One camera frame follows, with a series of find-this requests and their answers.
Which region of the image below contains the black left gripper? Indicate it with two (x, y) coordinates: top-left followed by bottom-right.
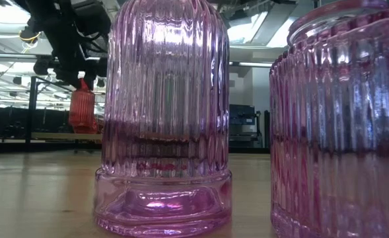
(32, 36), (109, 91)

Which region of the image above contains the red ribbed glass vase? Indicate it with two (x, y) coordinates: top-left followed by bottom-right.
(68, 78), (98, 135)

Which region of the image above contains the black workbench row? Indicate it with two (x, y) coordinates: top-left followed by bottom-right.
(0, 106), (71, 139)

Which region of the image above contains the black round ceiling device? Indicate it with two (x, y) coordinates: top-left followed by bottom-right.
(18, 25), (42, 44)

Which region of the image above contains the pink ribbed bottle vase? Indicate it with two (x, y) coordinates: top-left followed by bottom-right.
(92, 0), (234, 238)

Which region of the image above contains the black background machine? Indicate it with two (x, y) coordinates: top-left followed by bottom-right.
(229, 104), (265, 149)

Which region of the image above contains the pink ribbed wide-mouth vase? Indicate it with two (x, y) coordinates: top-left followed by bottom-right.
(269, 0), (389, 238)

